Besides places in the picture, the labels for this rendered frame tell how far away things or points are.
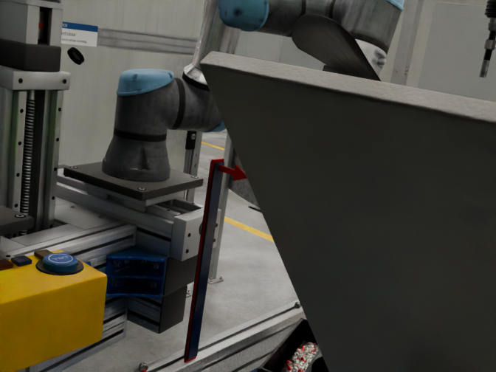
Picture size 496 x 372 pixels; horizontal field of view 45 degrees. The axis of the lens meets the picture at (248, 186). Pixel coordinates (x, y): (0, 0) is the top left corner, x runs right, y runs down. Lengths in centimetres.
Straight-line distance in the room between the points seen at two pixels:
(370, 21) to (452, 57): 639
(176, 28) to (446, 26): 490
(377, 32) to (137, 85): 59
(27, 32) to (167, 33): 164
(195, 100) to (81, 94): 122
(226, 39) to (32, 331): 79
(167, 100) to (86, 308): 66
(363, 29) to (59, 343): 56
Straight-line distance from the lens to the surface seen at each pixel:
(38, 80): 119
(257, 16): 88
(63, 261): 75
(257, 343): 114
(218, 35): 131
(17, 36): 118
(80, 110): 252
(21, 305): 69
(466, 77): 716
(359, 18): 87
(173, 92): 132
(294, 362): 107
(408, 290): 35
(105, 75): 257
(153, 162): 132
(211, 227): 91
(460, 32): 724
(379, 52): 87
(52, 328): 73
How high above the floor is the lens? 137
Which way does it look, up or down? 14 degrees down
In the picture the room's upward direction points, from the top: 9 degrees clockwise
